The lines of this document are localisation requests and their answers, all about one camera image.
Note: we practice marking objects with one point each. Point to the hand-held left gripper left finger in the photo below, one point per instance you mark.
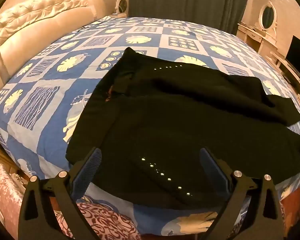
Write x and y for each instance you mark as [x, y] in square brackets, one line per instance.
[88, 170]

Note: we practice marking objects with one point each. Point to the cream television stand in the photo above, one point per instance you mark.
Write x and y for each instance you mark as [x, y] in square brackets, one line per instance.
[290, 72]

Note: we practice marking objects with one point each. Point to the oval white-framed mirror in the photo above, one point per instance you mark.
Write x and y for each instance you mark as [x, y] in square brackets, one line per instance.
[267, 17]

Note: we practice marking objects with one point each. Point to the blue patterned bedspread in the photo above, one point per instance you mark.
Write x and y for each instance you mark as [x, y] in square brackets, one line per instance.
[55, 80]

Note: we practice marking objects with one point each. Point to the black pants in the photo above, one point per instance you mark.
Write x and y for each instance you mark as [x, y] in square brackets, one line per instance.
[180, 120]

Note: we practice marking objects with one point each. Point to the dark green curtain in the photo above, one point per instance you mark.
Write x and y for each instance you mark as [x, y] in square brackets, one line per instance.
[187, 2]

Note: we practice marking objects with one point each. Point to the white round fan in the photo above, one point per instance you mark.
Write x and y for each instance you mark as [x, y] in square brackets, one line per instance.
[120, 5]

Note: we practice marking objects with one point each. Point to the black television screen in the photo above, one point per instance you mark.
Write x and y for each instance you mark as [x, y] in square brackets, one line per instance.
[298, 52]

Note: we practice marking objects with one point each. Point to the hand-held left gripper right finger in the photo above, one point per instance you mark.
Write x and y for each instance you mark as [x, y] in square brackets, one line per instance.
[212, 170]

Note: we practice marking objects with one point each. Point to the pink patterned cloth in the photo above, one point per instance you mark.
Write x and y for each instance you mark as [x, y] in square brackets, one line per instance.
[107, 220]

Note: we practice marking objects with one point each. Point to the cream dressing table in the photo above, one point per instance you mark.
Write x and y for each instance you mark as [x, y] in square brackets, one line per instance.
[255, 38]

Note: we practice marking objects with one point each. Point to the pink velvet cushion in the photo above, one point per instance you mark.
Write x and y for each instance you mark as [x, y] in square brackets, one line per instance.
[7, 192]

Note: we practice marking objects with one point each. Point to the cream tufted headboard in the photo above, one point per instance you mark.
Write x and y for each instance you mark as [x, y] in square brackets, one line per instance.
[30, 27]

